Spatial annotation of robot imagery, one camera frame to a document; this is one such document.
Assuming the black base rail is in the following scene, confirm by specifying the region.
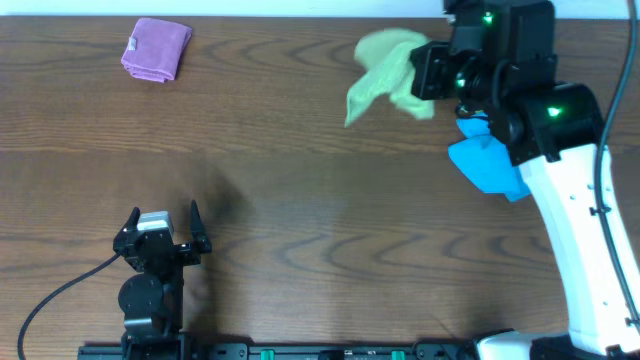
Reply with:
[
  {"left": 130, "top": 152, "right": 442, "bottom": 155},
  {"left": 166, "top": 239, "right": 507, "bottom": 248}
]
[{"left": 77, "top": 342, "right": 479, "bottom": 360}]

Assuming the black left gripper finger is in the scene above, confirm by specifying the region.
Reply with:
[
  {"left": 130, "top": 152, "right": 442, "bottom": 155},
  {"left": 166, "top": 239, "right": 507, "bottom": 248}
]
[
  {"left": 190, "top": 200, "right": 207, "bottom": 245},
  {"left": 124, "top": 207, "right": 140, "bottom": 232}
]

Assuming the folded purple cloth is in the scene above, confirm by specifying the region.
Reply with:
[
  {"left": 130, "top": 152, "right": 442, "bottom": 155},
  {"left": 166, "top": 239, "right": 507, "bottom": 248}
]
[{"left": 121, "top": 18, "right": 192, "bottom": 83}]

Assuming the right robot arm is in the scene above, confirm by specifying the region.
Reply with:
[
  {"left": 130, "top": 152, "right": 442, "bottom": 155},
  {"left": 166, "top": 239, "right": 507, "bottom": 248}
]
[{"left": 410, "top": 0, "right": 639, "bottom": 359}]

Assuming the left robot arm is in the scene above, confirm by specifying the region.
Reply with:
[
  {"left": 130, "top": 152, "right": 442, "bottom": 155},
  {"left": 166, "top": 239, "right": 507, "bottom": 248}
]
[{"left": 113, "top": 201, "right": 212, "bottom": 359}]

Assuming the blue microfiber cloth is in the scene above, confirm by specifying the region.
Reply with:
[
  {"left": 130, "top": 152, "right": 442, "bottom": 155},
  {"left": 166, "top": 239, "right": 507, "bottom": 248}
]
[{"left": 448, "top": 113, "right": 531, "bottom": 202}]

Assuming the green microfiber cloth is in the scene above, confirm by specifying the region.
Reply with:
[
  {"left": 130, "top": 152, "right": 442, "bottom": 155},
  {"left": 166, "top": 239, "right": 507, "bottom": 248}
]
[{"left": 344, "top": 28, "right": 435, "bottom": 127}]

